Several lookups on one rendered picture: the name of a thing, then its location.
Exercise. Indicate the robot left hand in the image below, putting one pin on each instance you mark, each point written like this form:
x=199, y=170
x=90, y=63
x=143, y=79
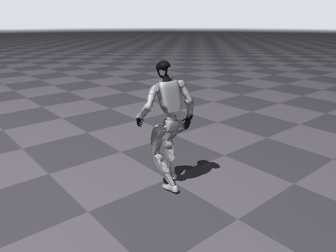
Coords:
x=139, y=122

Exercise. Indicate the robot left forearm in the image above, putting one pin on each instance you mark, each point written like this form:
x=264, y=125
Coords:
x=142, y=113

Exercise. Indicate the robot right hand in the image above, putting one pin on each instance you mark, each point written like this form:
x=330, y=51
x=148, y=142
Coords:
x=187, y=121

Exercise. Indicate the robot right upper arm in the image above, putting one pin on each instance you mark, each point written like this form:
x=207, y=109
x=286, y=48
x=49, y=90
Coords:
x=188, y=100

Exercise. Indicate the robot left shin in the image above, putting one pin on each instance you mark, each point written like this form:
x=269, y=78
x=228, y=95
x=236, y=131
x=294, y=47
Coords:
x=163, y=169

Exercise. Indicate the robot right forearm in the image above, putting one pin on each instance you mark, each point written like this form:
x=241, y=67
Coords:
x=190, y=109

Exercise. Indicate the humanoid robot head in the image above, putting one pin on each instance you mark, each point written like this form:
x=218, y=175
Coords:
x=164, y=66

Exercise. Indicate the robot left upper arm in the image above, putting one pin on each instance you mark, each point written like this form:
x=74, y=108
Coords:
x=151, y=96

